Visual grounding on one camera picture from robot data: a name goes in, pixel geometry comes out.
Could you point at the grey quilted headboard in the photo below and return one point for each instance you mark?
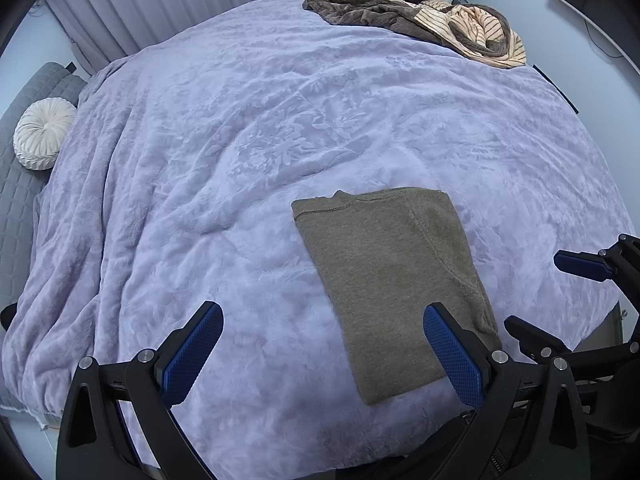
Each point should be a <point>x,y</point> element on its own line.
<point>20,210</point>

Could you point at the white round pleated pillow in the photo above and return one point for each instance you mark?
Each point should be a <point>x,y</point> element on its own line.
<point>44,134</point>

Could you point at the beige cabinet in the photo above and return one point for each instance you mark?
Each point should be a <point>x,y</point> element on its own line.
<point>612,325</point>

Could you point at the olive brown knit sweater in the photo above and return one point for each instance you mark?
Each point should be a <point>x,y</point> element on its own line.
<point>395,285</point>

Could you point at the brown fleece striped robe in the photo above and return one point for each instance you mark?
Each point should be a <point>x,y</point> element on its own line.
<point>425,22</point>

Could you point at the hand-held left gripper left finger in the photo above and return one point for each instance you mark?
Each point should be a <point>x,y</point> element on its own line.
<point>192,352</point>

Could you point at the lavender fleece blanket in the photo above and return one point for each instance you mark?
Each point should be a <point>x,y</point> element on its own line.
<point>250,160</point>

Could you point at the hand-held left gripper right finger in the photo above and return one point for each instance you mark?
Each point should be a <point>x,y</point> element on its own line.
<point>452,352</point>

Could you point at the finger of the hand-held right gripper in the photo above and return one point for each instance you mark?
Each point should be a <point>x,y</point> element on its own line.
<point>580,262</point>
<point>537,340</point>

